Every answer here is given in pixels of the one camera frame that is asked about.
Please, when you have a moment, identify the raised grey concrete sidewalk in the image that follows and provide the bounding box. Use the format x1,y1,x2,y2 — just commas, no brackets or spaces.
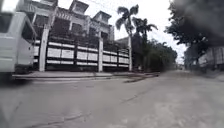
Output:
12,70,158,82

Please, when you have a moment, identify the multi-storey grey building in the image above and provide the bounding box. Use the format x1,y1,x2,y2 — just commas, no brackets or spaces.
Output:
14,0,116,43

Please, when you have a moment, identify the pale boundary wall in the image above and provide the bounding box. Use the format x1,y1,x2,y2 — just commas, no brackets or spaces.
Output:
196,44,224,71

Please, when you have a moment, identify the large dark overhanging tree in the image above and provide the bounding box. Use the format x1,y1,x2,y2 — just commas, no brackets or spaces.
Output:
164,0,224,58

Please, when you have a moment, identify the white van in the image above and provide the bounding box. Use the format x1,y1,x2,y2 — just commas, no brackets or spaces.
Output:
0,11,38,80

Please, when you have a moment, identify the dark fence with white panels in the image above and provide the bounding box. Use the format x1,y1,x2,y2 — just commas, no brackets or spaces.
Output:
33,28,134,73

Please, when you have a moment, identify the tall palm tree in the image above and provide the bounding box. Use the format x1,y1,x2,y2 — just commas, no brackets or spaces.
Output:
114,3,140,71

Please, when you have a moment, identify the clump of green trees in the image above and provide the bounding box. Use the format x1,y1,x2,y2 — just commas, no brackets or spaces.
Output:
143,39,179,72

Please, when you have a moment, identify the short palm tree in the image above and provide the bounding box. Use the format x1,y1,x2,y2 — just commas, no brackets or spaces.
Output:
132,17,159,71

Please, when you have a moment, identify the grey concrete road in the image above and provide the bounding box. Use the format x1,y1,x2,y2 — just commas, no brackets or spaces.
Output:
0,69,224,128

